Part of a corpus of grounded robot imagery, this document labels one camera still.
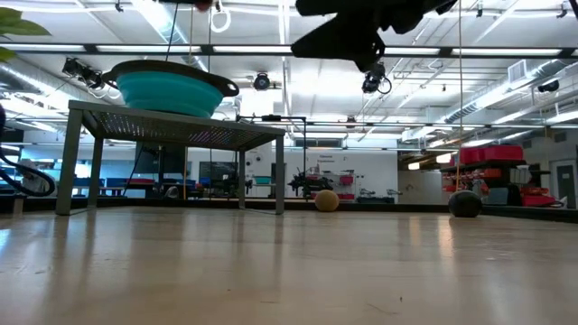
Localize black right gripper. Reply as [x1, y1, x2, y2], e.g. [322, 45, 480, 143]
[291, 0, 458, 73]

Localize blue collapsible bowl grey rim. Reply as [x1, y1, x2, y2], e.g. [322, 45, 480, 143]
[102, 59, 240, 119]

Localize brown kiwi fruit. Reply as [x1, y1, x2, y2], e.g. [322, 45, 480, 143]
[314, 189, 340, 213]

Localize black round fruit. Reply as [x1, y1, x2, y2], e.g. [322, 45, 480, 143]
[447, 190, 483, 219]

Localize round black ceiling fixture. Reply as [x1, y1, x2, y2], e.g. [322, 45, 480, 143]
[252, 71, 272, 92]

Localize grey perforated metal stand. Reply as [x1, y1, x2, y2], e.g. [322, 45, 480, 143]
[54, 99, 286, 217]

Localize green artificial plant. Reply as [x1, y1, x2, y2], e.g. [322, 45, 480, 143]
[0, 6, 53, 64]

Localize black background robot arms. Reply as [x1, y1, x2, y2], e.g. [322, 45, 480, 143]
[287, 167, 335, 199]

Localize blue background table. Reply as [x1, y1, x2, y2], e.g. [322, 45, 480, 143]
[71, 177, 132, 196]

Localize black storage shelf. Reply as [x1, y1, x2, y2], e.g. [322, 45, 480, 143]
[440, 158, 552, 207]

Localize person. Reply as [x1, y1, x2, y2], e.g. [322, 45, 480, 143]
[16, 156, 51, 196]

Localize red low storage bin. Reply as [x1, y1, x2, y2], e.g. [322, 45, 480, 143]
[520, 187, 559, 208]

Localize dark grey door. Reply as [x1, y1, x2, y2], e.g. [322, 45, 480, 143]
[555, 158, 578, 209]

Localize black hanging cable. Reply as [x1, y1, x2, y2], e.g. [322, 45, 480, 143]
[164, 3, 181, 62]

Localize white hanging cable ring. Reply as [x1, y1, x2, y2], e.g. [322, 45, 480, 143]
[210, 7, 232, 34]

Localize black ceiling fixture with cable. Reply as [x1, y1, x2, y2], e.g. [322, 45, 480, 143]
[360, 62, 392, 96]

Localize black overhead rail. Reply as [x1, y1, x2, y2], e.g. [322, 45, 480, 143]
[0, 42, 578, 59]

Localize black ceiling camera cluster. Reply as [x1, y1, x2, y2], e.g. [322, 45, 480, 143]
[61, 57, 106, 90]

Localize dark wall monitor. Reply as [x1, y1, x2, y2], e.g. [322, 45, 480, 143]
[134, 143, 187, 175]

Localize silver ceiling duct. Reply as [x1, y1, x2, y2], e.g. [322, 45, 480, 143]
[0, 62, 105, 107]

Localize black wall board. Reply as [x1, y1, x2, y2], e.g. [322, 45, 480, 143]
[199, 161, 239, 182]

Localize white ceiling air duct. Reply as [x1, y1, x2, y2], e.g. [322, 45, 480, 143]
[444, 58, 578, 125]

